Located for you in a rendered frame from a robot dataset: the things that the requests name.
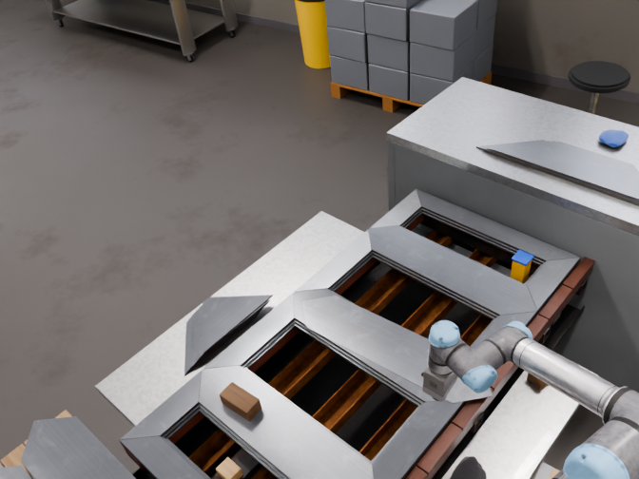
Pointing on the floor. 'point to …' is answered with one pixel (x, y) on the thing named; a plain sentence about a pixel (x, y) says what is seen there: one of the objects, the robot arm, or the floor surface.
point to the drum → (314, 32)
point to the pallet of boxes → (408, 47)
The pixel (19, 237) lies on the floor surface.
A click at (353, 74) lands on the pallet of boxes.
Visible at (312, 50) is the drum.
